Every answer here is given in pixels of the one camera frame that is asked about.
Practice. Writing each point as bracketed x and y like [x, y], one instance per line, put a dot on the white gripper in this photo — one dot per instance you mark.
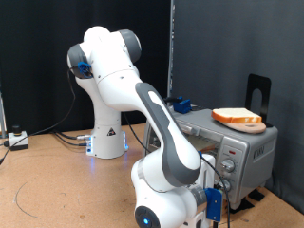
[209, 171]

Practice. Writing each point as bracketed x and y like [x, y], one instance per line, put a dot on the silver oven knob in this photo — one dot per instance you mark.
[228, 165]
[226, 186]

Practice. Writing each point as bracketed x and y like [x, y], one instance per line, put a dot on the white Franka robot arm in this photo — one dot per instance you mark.
[120, 85]

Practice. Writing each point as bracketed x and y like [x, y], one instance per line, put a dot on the silver toaster oven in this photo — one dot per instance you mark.
[253, 171]

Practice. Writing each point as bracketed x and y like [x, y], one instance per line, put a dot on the black foam pad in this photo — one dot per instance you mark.
[243, 204]
[256, 195]

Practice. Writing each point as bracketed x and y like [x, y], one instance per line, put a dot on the round wooden board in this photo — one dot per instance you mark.
[250, 128]

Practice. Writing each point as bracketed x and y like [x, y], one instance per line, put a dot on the black metal bookend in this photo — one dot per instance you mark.
[253, 84]

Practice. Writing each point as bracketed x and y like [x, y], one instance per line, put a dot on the vertical metal pole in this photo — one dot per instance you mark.
[171, 47]

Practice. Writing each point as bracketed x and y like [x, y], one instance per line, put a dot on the dark grey backdrop curtain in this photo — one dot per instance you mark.
[237, 38]

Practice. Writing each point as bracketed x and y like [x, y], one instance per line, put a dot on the grey emergency stop box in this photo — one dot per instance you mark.
[18, 139]

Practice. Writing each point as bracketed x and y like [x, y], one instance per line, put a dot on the black backdrop curtain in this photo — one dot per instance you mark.
[31, 47]

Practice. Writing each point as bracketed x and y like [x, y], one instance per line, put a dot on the metal frame leg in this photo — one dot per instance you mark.
[2, 117]

